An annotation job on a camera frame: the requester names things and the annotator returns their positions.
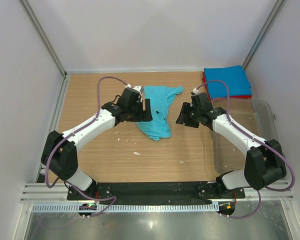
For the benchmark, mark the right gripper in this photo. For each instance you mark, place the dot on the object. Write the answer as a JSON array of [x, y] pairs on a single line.
[[183, 117]]

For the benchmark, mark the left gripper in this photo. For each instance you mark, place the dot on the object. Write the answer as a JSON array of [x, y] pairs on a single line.
[[143, 115]]

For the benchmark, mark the cyan t shirt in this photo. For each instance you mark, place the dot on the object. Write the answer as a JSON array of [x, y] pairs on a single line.
[[161, 98]]

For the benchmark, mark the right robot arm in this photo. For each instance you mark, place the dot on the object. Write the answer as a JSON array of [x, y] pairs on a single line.
[[264, 163]]

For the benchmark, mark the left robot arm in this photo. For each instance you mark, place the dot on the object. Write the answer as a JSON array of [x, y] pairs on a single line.
[[60, 153]]

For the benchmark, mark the folded blue t shirt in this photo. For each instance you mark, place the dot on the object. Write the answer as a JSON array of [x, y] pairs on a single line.
[[230, 69]]

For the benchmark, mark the clear plastic bin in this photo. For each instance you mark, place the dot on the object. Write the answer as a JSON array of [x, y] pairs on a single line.
[[255, 117]]

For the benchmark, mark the white slotted cable duct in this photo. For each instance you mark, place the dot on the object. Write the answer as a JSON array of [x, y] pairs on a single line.
[[89, 207]]

